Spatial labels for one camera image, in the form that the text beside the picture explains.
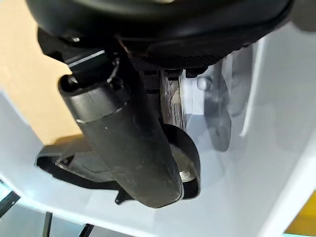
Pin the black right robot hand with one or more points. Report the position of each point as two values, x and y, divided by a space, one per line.
128 138

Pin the white plastic box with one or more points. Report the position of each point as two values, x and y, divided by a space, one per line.
259 153

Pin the yellow shelf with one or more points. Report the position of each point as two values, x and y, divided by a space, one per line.
306 217

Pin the black sole-shaped part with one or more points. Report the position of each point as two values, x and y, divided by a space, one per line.
74 170

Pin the black stand leg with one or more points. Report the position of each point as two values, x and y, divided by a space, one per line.
86 230
48 224

